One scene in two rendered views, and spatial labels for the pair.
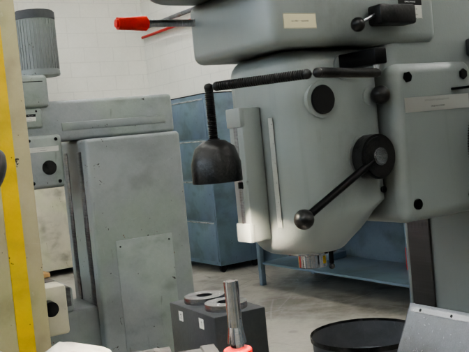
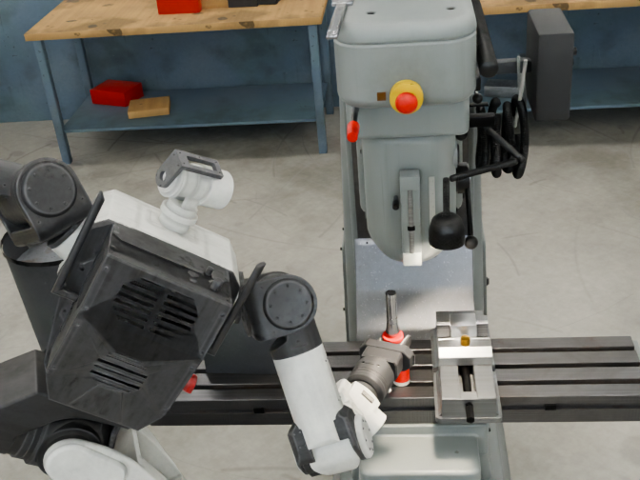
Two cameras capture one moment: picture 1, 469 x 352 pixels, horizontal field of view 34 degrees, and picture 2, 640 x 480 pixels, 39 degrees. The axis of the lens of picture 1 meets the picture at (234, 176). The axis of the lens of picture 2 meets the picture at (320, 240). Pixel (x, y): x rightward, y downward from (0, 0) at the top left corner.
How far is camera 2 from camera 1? 1.65 m
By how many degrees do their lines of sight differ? 55
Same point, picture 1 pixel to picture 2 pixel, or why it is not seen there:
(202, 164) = (455, 236)
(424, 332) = (376, 258)
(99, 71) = not seen: outside the picture
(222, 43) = (400, 129)
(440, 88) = not seen: hidden behind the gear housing
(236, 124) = (415, 188)
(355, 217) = not seen: hidden behind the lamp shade
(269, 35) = (464, 129)
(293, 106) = (449, 166)
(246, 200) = (417, 237)
